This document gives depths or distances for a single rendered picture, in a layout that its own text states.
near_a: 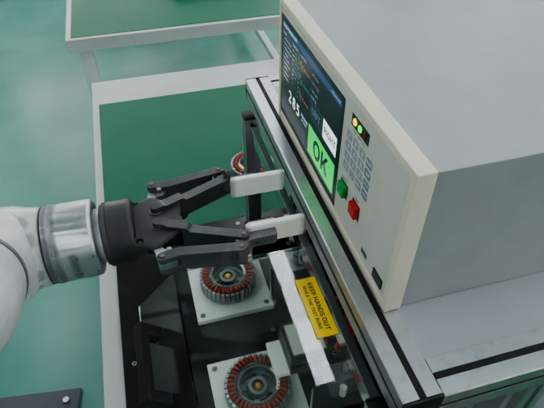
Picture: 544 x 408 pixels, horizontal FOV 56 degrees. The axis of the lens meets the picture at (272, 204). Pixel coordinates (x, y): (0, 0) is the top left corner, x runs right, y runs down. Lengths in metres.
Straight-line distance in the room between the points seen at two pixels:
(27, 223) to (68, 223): 0.04
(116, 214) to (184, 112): 1.05
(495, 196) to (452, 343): 0.17
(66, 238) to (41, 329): 1.53
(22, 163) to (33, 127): 0.33
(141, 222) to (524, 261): 0.45
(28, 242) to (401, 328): 0.41
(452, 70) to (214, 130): 0.98
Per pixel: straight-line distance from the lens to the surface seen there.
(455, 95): 0.60
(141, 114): 1.63
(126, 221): 0.58
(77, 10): 2.43
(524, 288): 0.69
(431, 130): 0.54
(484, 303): 0.66
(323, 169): 0.72
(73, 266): 0.59
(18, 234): 0.58
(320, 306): 0.67
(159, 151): 1.46
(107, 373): 1.03
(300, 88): 0.77
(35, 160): 2.88
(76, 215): 0.59
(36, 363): 2.03
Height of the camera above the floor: 1.61
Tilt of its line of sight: 43 degrees down
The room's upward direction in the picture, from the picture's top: straight up
